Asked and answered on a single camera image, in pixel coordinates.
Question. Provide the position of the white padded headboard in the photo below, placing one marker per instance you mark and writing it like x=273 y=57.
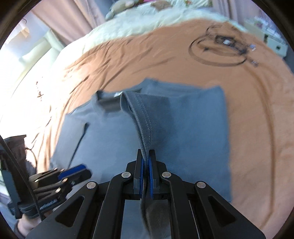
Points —
x=28 y=42

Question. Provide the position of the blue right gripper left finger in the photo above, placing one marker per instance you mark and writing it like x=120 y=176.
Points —
x=139 y=175

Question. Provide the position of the pink curtain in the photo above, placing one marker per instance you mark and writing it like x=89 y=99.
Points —
x=71 y=20
x=237 y=10

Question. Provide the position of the beige plush toy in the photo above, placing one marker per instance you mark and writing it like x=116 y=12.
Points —
x=118 y=7

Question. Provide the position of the left pink curtain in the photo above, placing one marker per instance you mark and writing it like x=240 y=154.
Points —
x=71 y=20

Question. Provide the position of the person's left hand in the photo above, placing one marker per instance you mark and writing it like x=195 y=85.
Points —
x=25 y=225

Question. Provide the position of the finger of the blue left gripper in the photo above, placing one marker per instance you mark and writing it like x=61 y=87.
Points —
x=74 y=178
x=65 y=173

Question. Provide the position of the grey t-shirt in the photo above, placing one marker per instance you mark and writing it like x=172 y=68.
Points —
x=187 y=127

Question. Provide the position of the white bedside cabinet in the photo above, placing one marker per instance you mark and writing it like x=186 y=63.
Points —
x=262 y=30

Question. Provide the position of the right pink curtain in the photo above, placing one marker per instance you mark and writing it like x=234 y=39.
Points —
x=237 y=10

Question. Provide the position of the brown plush toy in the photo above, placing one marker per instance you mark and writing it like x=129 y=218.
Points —
x=161 y=5

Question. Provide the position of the cream bed cover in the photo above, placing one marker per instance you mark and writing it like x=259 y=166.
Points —
x=137 y=21

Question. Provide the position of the orange-brown bed blanket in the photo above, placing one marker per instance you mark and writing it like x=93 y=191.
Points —
x=259 y=100

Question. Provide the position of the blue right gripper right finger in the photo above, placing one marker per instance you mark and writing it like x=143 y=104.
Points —
x=154 y=175

